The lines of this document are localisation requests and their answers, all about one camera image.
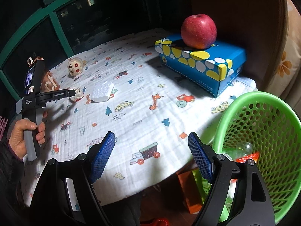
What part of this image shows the white paper ball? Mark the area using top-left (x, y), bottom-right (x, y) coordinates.
top-left (70, 88), bottom-right (84, 103)

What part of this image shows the clear plastic dome lid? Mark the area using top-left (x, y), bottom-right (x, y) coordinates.
top-left (222, 141), bottom-right (254, 161)

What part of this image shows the orange snack wrapper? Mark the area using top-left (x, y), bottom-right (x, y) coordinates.
top-left (235, 152), bottom-right (260, 163)

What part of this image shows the green mesh trash basket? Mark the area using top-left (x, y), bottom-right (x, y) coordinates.
top-left (192, 91), bottom-right (301, 226)

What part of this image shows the person's left hand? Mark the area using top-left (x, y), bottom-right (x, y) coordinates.
top-left (8, 119), bottom-right (45, 160)

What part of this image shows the orange water bottle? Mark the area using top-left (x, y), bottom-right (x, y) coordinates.
top-left (27, 56), bottom-right (60, 92)

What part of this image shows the orange box under table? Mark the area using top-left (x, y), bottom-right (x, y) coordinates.
top-left (178, 170), bottom-right (203, 214)

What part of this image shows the small plush strawberry toy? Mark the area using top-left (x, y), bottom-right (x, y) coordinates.
top-left (67, 57), bottom-right (87, 77)

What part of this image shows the person's dark trouser leg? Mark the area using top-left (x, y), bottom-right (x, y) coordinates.
top-left (102, 193), bottom-right (142, 226)

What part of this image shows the white cartoon print tablecloth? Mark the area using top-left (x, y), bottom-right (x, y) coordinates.
top-left (21, 30), bottom-right (256, 205)

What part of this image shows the red object on floor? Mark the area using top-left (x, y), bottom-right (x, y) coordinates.
top-left (140, 218), bottom-right (170, 226)

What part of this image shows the blue yellow tissue box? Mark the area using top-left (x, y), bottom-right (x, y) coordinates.
top-left (155, 35), bottom-right (246, 97)

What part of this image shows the floral pillow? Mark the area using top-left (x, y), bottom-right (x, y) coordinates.
top-left (266, 0), bottom-right (300, 105)

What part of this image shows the red apple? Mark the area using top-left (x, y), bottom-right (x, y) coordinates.
top-left (181, 14), bottom-right (217, 50)

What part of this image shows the green window frame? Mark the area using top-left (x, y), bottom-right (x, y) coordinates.
top-left (0, 0), bottom-right (104, 102)

